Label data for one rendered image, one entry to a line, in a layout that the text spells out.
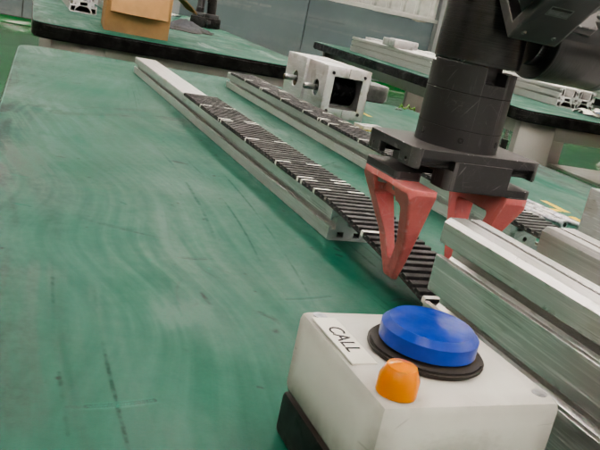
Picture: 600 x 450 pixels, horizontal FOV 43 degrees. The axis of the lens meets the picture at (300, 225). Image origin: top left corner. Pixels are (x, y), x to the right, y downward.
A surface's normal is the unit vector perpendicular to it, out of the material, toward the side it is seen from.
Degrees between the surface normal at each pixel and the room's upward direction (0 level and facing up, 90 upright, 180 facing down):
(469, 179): 90
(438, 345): 44
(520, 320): 90
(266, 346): 0
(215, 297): 0
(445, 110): 90
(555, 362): 90
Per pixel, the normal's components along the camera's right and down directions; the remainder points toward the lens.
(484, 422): 0.36, 0.32
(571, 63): 0.21, 0.68
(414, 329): 0.17, -0.94
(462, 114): -0.25, 0.22
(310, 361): -0.91, -0.07
